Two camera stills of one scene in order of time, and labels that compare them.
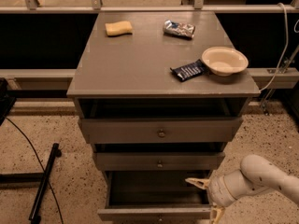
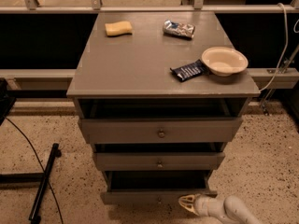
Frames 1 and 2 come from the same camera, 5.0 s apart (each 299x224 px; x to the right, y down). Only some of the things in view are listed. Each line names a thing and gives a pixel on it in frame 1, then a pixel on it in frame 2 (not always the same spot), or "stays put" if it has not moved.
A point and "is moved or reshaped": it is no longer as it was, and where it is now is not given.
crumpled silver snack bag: x=184 y=30 stays put
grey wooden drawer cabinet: x=160 y=94 stays put
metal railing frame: x=29 y=4 stays put
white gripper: x=217 y=190 to x=204 y=205
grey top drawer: x=160 y=130 stays put
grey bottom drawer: x=156 y=196 is moved or reshaped
